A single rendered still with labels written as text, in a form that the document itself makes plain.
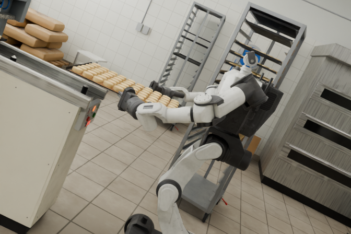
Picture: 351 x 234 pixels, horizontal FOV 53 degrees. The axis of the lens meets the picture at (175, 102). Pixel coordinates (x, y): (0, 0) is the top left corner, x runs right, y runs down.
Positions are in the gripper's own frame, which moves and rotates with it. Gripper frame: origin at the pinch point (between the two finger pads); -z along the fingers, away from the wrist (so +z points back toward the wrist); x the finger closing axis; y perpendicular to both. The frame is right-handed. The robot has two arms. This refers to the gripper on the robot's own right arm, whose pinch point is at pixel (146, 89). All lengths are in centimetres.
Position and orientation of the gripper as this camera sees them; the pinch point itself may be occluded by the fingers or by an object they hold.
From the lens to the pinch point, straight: 214.8
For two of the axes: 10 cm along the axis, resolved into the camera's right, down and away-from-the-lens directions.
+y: 5.8, 4.2, -7.0
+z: 7.0, 1.8, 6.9
